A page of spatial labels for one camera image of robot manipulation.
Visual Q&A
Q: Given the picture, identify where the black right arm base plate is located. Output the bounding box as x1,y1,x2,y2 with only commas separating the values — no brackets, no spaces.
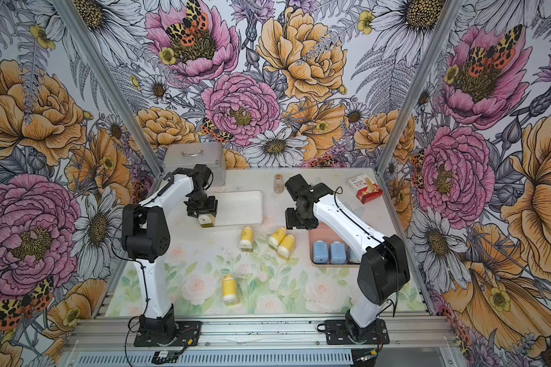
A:
317,319,390,347

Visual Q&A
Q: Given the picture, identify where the red white small box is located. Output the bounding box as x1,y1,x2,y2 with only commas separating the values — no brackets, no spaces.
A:
347,174,383,204

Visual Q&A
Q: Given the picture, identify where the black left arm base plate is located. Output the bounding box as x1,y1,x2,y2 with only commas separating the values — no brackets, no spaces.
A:
133,321,201,347

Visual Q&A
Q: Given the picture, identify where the white plastic tray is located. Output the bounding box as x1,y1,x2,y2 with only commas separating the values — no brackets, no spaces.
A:
211,191,263,227

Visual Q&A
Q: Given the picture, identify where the blue pencil sharpener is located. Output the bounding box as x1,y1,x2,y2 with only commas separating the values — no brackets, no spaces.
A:
348,249,361,264
330,242,347,265
312,240,330,265

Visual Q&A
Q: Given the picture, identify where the silver metal case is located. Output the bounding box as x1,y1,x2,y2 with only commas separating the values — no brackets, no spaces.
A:
163,142,227,187

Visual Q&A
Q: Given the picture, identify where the small glass bottle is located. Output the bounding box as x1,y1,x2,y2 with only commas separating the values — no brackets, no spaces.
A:
273,174,285,194

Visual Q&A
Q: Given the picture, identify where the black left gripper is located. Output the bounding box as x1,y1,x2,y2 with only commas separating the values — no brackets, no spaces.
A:
184,187,217,218

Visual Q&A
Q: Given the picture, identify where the yellow pencil sharpener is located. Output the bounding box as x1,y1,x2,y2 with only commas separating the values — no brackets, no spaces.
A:
277,234,295,259
197,213,216,228
222,275,238,304
268,227,287,249
239,226,254,251

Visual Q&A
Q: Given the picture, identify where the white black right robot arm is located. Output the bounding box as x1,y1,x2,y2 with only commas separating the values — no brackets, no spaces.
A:
285,174,410,344

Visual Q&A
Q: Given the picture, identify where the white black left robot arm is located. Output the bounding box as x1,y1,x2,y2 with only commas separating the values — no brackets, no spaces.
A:
121,164,218,347

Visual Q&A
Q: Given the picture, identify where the aluminium rail frame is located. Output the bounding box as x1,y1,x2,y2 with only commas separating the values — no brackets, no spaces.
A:
59,313,467,366

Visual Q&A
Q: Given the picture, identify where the pink plastic tray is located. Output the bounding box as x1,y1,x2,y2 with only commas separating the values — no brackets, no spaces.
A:
309,224,361,268

